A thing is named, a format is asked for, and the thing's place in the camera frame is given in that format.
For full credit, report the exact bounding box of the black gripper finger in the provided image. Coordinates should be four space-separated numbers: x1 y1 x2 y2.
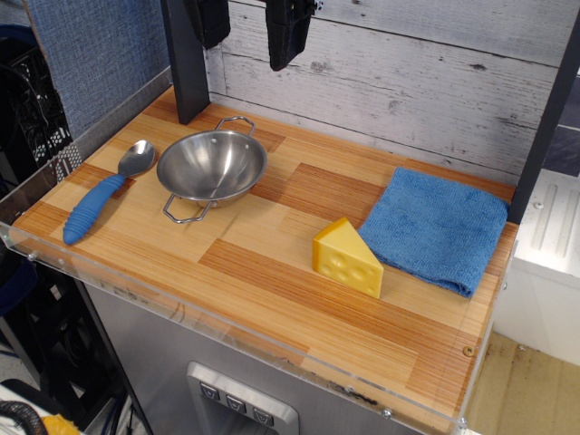
266 0 313 71
191 0 230 49

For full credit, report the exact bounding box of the white ribbed box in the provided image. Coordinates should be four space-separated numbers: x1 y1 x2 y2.
516 170 580 277

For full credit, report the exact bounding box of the blue handled metal spoon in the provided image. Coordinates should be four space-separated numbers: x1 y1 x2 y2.
63 140 156 245

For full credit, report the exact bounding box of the steel dispenser panel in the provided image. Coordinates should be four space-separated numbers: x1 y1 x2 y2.
187 362 300 434

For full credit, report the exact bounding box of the dark grey right post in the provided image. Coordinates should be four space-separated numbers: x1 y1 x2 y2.
507 13 579 225

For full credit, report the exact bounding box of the dark grey left post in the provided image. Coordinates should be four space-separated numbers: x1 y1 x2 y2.
160 0 210 124

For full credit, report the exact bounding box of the black crate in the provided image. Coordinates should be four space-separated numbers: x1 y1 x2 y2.
1 39 72 182

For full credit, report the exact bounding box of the yellow cheese wedge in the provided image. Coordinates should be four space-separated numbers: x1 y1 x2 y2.
312 217 384 299

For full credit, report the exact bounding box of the clear acrylic guard rail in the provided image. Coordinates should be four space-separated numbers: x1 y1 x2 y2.
1 90 517 434

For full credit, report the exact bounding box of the blue folded cloth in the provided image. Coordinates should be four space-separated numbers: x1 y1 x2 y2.
359 168 508 298

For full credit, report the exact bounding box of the steel bowl with handles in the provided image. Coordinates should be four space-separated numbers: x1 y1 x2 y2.
157 115 268 224

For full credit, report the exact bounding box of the dark grey post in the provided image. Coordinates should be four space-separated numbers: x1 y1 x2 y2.
160 0 210 124
507 13 579 225

